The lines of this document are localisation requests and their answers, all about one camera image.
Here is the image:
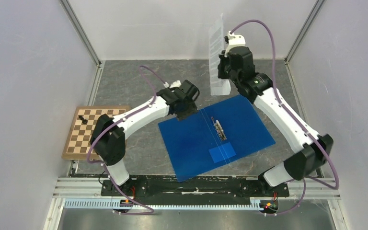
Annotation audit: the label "white printed paper stack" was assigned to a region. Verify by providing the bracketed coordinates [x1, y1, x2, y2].
[208, 14, 231, 96]

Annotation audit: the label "metal folder clip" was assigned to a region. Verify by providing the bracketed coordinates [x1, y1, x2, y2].
[211, 117, 227, 141]

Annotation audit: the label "blue plastic folder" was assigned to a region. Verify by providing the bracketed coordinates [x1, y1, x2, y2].
[158, 95, 275, 182]

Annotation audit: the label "wooden chessboard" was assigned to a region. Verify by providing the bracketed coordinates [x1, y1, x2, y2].
[62, 105, 131, 160]

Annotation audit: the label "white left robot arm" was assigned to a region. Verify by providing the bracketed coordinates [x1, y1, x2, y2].
[87, 80, 200, 196]

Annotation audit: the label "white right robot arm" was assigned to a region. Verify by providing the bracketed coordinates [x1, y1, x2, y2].
[218, 46, 334, 196]

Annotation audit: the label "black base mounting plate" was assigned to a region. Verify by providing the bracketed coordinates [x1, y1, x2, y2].
[119, 175, 289, 205]

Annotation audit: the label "black chess piece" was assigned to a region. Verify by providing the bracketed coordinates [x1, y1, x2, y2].
[78, 115, 88, 125]

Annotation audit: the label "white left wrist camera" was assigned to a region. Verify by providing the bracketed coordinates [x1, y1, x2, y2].
[169, 80, 182, 89]

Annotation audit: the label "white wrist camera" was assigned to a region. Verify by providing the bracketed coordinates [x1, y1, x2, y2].
[169, 80, 182, 89]
[224, 31, 246, 56]

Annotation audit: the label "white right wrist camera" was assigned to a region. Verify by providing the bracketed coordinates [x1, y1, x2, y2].
[224, 31, 246, 56]

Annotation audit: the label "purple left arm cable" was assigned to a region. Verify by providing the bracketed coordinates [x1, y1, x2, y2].
[86, 65, 169, 216]

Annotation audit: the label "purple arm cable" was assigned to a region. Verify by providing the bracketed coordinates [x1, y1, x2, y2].
[86, 65, 169, 216]
[230, 19, 340, 217]

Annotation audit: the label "aluminium frame rails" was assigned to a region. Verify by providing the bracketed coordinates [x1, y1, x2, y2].
[44, 0, 342, 230]

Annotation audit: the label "white slotted cable duct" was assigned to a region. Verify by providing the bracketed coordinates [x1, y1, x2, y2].
[64, 198, 263, 211]

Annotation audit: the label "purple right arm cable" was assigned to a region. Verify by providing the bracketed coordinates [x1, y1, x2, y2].
[230, 19, 340, 217]

